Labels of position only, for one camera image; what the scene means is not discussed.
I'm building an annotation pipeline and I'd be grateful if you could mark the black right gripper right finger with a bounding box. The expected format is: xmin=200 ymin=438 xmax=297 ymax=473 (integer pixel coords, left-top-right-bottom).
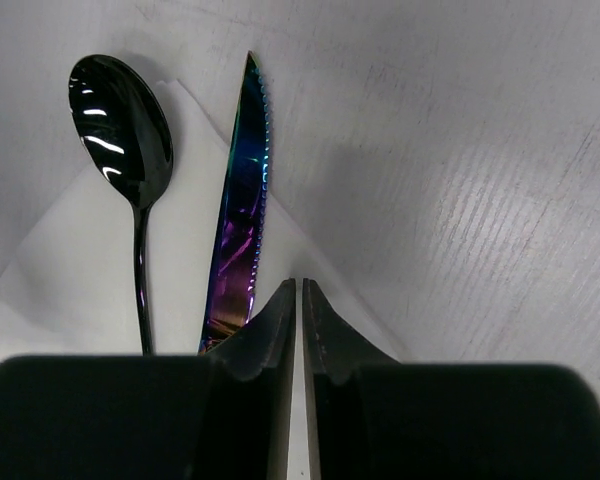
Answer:
xmin=302 ymin=279 xmax=600 ymax=479

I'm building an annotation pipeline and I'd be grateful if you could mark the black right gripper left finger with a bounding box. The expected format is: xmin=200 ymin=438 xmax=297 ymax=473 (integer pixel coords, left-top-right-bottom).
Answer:
xmin=0 ymin=279 xmax=296 ymax=479

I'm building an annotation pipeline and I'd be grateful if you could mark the iridescent rainbow steak knife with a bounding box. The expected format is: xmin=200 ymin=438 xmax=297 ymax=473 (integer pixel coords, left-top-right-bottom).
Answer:
xmin=198 ymin=52 xmax=271 ymax=354

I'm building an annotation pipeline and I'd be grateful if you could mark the white paper napkin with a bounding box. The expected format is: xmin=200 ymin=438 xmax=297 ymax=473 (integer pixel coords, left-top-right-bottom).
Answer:
xmin=0 ymin=77 xmax=411 ymax=480

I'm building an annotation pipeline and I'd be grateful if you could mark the black metal spoon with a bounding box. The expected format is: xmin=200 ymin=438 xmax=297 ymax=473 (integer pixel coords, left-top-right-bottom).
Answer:
xmin=68 ymin=54 xmax=174 ymax=355

